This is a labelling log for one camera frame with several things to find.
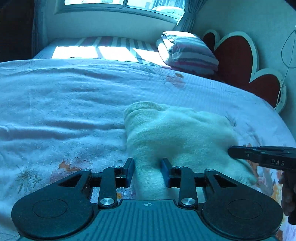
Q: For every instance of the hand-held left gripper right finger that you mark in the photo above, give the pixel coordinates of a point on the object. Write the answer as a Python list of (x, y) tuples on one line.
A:
[(164, 172)]

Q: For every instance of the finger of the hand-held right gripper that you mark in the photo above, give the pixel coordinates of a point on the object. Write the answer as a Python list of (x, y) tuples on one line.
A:
[(242, 153)]

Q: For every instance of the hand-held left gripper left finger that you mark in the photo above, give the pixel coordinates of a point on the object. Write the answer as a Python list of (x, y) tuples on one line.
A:
[(130, 172)]

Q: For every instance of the cream knit sweater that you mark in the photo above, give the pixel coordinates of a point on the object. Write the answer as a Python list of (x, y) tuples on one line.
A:
[(185, 132)]

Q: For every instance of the person's right hand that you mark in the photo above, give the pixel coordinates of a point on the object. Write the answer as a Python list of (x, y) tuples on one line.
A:
[(288, 194)]

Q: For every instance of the floral bed blanket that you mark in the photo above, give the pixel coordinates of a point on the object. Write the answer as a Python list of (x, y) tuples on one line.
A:
[(69, 104)]

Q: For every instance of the red heart-shaped headboard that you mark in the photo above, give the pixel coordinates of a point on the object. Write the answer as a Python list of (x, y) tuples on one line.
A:
[(233, 58)]

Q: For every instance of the striped pillow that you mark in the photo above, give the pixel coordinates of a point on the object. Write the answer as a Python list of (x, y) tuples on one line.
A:
[(192, 52)]

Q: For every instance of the striped bed mattress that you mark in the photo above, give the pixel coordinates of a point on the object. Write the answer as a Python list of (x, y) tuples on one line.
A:
[(104, 46)]

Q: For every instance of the tied-back window curtain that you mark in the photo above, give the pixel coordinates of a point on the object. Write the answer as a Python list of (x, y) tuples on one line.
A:
[(188, 19)]

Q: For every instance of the pillow on window sill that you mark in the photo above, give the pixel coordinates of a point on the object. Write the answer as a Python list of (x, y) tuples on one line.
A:
[(166, 9)]

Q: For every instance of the window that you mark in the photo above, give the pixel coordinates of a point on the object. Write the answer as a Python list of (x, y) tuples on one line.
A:
[(115, 3)]

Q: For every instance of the long window curtain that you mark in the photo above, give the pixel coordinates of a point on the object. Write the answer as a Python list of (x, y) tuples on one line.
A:
[(39, 27)]

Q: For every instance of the dark wardrobe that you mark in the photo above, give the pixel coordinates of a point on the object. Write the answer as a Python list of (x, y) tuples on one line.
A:
[(16, 27)]

